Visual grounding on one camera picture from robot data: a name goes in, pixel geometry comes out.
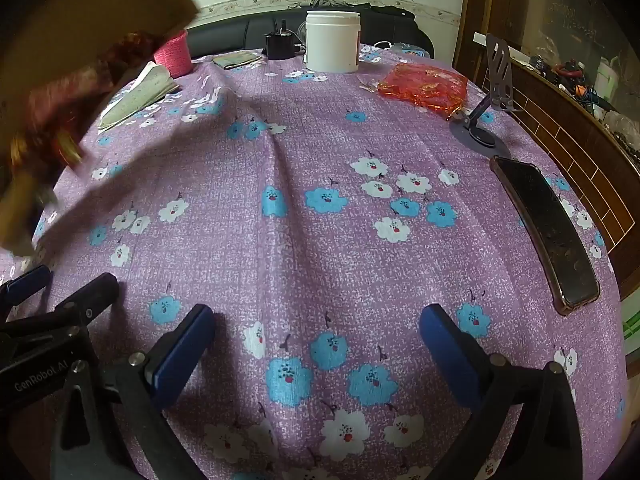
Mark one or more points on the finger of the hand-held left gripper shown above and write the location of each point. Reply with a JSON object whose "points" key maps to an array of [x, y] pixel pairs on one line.
{"points": [[25, 285], [92, 295]]}

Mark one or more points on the bottle with pink knitted sleeve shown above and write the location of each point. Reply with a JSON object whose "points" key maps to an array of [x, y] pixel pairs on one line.
{"points": [[175, 52]]}

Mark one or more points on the purple floral tablecloth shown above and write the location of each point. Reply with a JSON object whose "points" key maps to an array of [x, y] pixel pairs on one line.
{"points": [[300, 240]]}

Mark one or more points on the red plastic bag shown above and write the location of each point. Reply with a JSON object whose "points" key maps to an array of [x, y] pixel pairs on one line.
{"points": [[425, 87]]}

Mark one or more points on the wooden glass-door cabinet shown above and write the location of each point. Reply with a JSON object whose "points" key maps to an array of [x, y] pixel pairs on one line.
{"points": [[555, 110]]}

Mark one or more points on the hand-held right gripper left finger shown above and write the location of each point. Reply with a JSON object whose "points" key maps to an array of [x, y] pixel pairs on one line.
{"points": [[182, 355]]}

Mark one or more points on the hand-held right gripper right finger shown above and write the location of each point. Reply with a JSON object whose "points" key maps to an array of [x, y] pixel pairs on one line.
{"points": [[450, 360]]}

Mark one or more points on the black charger plug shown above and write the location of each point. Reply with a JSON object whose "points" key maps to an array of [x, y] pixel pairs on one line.
{"points": [[277, 42]]}

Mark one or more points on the black smartphone in clear case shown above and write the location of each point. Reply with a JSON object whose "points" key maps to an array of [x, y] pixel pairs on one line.
{"points": [[545, 235]]}

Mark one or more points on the grey folding phone stand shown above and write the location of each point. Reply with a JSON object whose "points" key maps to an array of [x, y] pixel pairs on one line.
{"points": [[492, 105]]}

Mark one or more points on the dark red gold snack packet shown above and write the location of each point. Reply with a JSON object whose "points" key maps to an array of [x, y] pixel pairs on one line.
{"points": [[65, 105]]}

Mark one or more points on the black leather sofa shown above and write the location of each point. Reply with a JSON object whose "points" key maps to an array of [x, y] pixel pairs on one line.
{"points": [[225, 35]]}

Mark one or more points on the folded paper booklet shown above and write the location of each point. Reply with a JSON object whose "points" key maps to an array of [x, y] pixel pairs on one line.
{"points": [[140, 95]]}

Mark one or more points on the shallow cardboard box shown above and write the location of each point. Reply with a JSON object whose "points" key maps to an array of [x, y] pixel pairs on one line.
{"points": [[75, 5]]}

